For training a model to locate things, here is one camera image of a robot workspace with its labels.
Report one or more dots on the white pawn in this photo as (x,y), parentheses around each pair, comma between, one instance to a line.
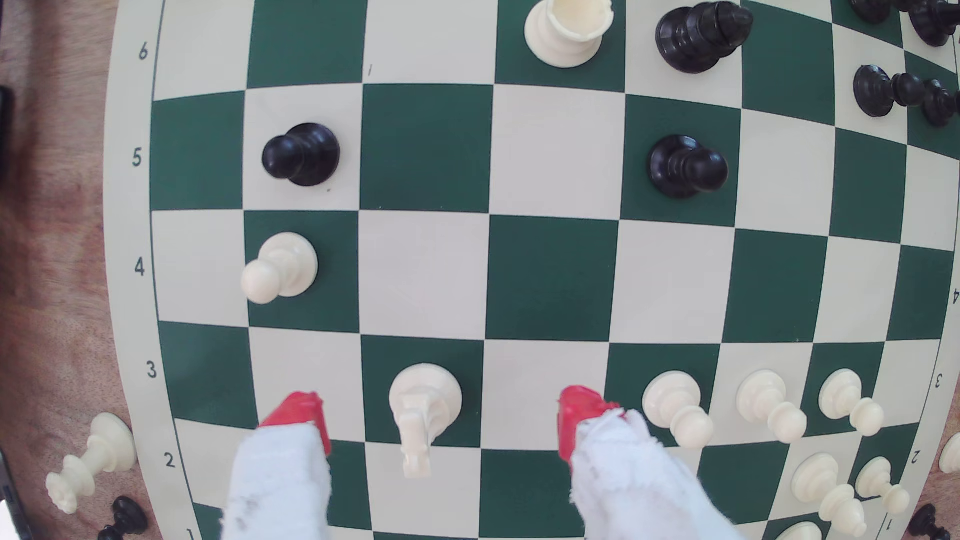
(821,484)
(675,405)
(285,262)
(877,480)
(844,397)
(765,401)

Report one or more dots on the black pawn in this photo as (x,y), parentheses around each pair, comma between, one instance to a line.
(127,516)
(877,90)
(304,154)
(682,166)

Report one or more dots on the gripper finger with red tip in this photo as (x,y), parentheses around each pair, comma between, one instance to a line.
(277,480)
(630,480)

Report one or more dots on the black flat device edge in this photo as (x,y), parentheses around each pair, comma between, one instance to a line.
(9,502)

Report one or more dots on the black chess piece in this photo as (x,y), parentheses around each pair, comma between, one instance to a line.
(934,19)
(926,521)
(870,7)

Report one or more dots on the white knight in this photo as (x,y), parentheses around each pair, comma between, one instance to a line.
(424,397)

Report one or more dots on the white queen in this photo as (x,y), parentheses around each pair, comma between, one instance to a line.
(105,446)

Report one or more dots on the black bishop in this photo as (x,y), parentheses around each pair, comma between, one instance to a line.
(697,37)

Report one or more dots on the white chess piece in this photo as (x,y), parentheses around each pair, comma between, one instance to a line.
(951,454)

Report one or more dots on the green and cream chess mat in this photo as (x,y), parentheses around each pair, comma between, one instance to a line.
(547,277)

